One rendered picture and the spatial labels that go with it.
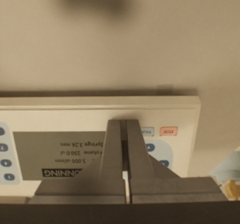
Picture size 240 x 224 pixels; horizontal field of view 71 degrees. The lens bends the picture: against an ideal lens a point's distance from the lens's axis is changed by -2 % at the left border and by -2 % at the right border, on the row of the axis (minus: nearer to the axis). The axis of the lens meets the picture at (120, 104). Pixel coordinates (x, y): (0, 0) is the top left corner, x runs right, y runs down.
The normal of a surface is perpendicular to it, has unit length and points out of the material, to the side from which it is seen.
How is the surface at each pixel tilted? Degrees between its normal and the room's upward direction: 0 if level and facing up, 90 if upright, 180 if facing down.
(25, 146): 37
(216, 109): 0
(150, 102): 90
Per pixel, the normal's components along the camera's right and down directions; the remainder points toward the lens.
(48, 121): 0.01, 0.28
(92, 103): 0.00, -0.61
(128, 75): 0.01, 0.79
